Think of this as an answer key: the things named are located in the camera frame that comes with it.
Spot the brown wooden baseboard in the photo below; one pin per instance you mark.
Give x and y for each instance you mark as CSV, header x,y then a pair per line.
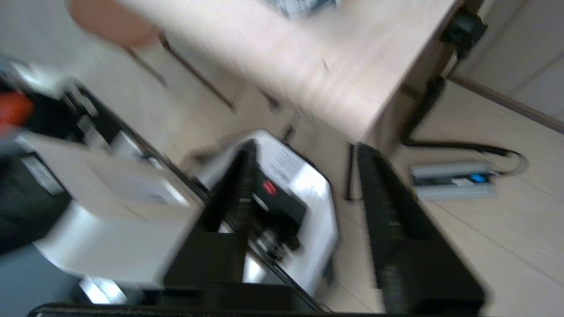
x,y
506,103

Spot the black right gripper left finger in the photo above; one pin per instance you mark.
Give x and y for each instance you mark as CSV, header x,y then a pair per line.
x,y
211,255

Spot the white black robot base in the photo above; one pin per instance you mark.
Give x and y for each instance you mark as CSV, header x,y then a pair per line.
x,y
313,207

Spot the red emergency stop button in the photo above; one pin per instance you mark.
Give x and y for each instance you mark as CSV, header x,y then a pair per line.
x,y
269,188

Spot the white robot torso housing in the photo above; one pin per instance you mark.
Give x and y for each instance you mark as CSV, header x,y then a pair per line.
x,y
110,220

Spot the brown pink chair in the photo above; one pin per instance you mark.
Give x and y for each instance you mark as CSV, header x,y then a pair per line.
x,y
114,22

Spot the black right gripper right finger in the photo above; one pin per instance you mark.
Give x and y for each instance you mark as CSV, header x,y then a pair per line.
x,y
405,264

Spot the white leaf-print pouch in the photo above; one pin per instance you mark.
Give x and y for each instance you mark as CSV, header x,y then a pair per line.
x,y
304,6

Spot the silver power adapter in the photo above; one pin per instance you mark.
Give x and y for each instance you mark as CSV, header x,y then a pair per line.
x,y
454,180

